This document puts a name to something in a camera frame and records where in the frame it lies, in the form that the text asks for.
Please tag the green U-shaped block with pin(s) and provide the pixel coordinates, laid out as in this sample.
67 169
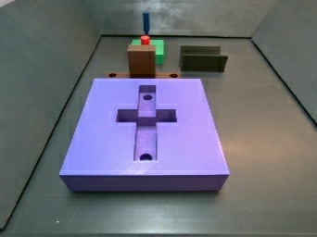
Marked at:
159 49

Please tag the purple board with cross slot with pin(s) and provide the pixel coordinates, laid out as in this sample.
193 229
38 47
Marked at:
145 138

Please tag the brown T-shaped block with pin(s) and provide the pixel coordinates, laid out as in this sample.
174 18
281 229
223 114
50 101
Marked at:
143 72

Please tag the red cylinder peg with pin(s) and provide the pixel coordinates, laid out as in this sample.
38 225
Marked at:
145 40

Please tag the blue hexagonal peg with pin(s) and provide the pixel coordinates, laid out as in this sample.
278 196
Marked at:
146 22

